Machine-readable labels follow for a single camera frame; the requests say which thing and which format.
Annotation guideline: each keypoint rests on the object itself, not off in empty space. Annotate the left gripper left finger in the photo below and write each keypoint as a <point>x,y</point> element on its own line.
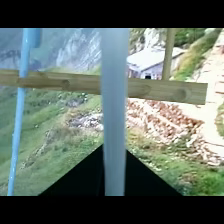
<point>81,176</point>

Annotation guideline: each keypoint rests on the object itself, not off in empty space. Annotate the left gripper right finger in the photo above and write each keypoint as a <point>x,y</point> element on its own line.
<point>146,178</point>

